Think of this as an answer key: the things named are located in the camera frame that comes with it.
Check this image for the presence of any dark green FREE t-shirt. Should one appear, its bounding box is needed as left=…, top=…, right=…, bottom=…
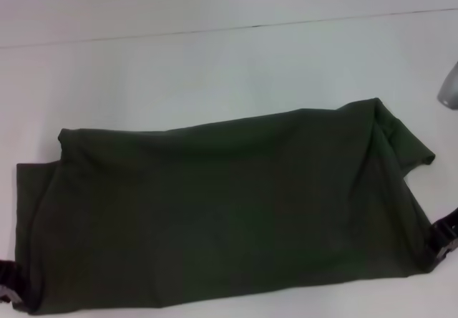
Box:
left=14, top=97, right=439, bottom=315

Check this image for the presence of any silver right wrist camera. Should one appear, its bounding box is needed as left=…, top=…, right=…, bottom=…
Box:
left=436, top=59, right=458, bottom=110

